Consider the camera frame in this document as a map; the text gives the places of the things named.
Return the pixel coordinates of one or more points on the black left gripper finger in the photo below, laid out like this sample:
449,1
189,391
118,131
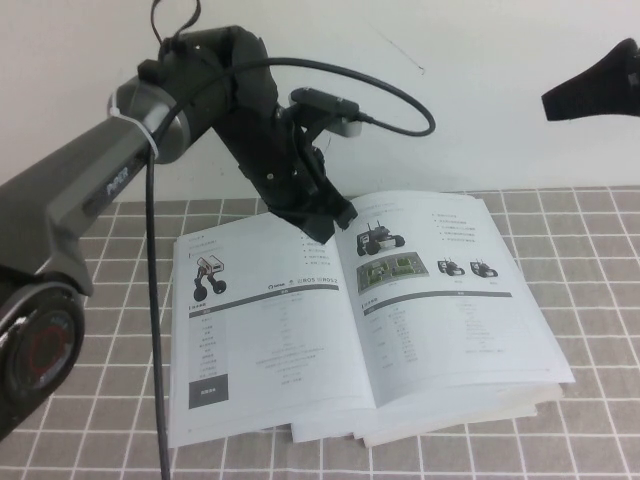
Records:
312,225
344,212

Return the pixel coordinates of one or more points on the left wrist camera black silver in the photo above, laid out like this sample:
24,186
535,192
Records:
325,102

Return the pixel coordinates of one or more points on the white product catalogue book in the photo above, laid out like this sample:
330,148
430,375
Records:
320,330

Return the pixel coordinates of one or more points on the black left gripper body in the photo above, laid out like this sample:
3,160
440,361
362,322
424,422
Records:
280,170

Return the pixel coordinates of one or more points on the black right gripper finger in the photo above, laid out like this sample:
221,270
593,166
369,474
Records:
585,97

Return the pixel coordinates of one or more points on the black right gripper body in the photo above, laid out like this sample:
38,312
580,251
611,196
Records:
634,85

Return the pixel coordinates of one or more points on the grey white checkered tablecloth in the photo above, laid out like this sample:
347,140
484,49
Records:
590,280

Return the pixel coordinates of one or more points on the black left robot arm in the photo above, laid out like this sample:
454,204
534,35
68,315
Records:
75,165

